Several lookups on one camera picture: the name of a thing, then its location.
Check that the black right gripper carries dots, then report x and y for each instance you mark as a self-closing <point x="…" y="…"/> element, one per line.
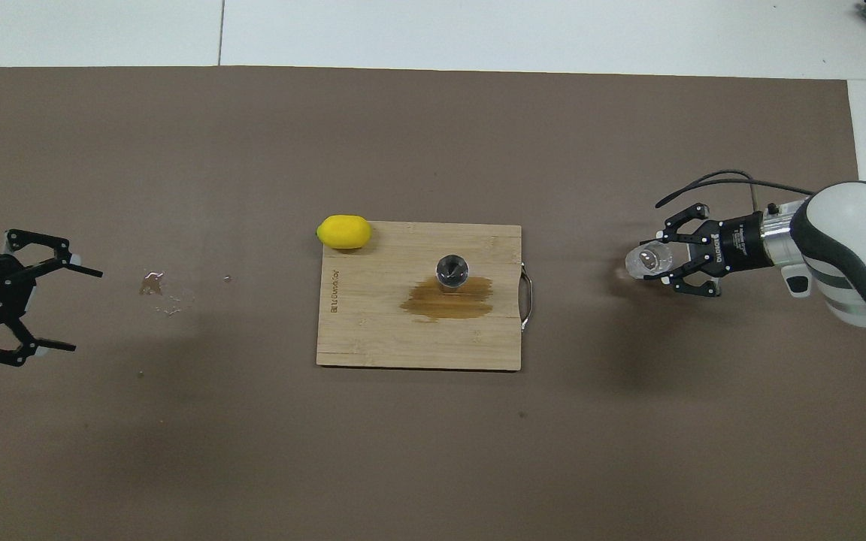
<point x="740" y="244"/>

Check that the small clear glass cup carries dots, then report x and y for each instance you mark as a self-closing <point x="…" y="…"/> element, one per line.
<point x="647" y="261"/>

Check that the steel double jigger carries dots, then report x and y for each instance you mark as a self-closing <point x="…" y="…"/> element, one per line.
<point x="452" y="272"/>

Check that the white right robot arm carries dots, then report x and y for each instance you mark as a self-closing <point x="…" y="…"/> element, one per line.
<point x="854" y="248"/>

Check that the brown table mat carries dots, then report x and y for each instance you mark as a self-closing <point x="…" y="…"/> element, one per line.
<point x="433" y="150"/>

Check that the yellow lemon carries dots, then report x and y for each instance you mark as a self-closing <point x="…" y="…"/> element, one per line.
<point x="343" y="231"/>

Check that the wooden cutting board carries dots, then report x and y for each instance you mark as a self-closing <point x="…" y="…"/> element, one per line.
<point x="373" y="330"/>

